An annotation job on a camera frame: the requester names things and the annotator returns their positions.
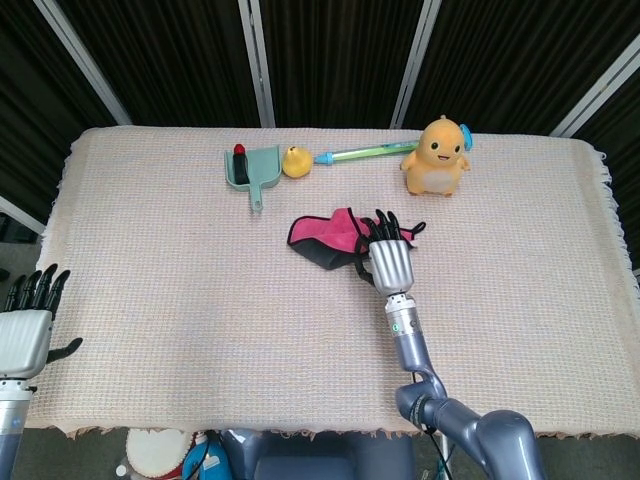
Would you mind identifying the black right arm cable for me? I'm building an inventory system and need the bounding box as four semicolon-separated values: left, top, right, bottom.
410;368;454;480

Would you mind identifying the blue and white device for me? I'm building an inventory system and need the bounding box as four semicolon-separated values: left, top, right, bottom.
182;432;234;480

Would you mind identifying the red and black lipstick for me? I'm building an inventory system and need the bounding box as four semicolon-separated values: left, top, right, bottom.
232;143;251;185

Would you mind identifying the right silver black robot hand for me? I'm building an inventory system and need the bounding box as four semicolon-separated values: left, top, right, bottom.
352;209;417;294

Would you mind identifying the yellow plush chick toy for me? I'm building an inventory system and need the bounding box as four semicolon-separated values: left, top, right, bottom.
401;114;473;197

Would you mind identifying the pale pink woven tablecloth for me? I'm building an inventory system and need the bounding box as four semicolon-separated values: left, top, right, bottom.
8;125;632;442

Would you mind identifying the grey-blue robot torso base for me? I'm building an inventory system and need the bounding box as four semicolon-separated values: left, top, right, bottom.
219;428;416;480

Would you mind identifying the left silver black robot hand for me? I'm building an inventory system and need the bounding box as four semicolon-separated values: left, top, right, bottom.
0;267;84;380

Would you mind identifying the pink and grey cloth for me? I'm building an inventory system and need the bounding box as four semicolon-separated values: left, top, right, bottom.
286;207;427;272

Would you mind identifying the black pleated curtain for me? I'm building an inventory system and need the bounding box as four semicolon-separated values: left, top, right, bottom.
0;0;640;274

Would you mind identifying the aluminium frame post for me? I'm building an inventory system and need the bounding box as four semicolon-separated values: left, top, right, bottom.
237;0;277;129
388;0;442;129
549;34;640;137
33;0;132;126
0;195;47;236

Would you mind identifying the teal plastic dustpan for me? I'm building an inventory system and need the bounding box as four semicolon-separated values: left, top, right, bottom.
223;144;283;215

